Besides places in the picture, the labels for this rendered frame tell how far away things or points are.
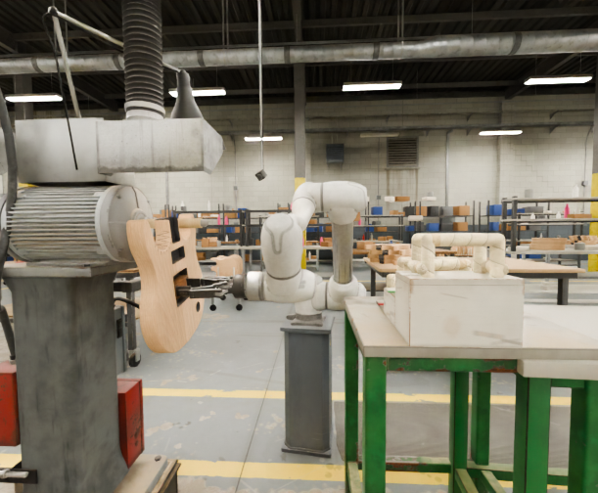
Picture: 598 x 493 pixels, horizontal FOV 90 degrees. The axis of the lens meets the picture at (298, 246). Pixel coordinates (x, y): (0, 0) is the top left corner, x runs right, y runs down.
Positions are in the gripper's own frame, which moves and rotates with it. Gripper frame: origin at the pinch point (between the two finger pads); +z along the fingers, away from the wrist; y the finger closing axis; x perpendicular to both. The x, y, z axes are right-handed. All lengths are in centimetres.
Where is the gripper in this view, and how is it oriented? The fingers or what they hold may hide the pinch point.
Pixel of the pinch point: (183, 287)
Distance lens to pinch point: 101.9
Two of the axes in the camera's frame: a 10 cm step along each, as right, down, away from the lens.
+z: -10.0, 0.2, 0.6
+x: -0.3, -9.8, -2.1
